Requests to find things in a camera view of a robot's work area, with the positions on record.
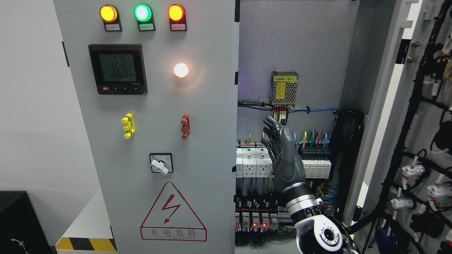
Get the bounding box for yellow indicator light left door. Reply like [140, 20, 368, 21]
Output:
[100, 4, 122, 32]

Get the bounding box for yellow terminal connector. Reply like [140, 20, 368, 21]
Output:
[121, 114, 135, 139]

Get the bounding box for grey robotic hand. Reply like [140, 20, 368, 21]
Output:
[263, 116, 306, 193]

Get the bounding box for red indicator light left door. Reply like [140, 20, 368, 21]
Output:
[167, 3, 187, 31]

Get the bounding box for lower white breaker relay row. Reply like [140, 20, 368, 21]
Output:
[234, 195, 294, 232]

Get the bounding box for grey cabinet door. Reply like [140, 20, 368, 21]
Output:
[344, 0, 451, 247]
[54, 0, 239, 254]

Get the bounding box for white socket breaker row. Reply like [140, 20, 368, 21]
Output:
[236, 148, 274, 178]

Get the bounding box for black box lower left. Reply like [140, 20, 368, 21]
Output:
[0, 191, 52, 254]

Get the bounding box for black surge protector modules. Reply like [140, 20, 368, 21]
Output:
[298, 147, 332, 180]

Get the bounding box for metal mesh power supply module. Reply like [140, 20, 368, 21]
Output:
[270, 71, 298, 106]

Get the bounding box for white rotary selector switch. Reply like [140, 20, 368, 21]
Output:
[149, 153, 174, 176]

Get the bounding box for white glowing indicator lamp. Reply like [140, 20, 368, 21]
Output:
[174, 62, 189, 78]

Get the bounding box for green indicator light left door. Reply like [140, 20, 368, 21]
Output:
[134, 4, 155, 31]

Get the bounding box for black corrugated cable conduit right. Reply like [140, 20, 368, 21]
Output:
[334, 110, 365, 226]

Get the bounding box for red electric hazard warning sticker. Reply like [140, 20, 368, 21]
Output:
[140, 181, 207, 242]

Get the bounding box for black digital power meter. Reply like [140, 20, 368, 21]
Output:
[88, 44, 148, 95]

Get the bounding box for red terminal connector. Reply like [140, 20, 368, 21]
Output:
[180, 114, 191, 140]

